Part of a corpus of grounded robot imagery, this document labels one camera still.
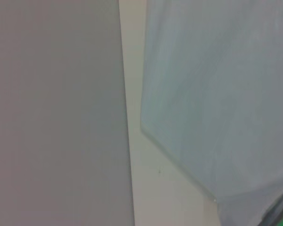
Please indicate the translucent document bag green zip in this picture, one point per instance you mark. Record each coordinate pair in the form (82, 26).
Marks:
(214, 94)

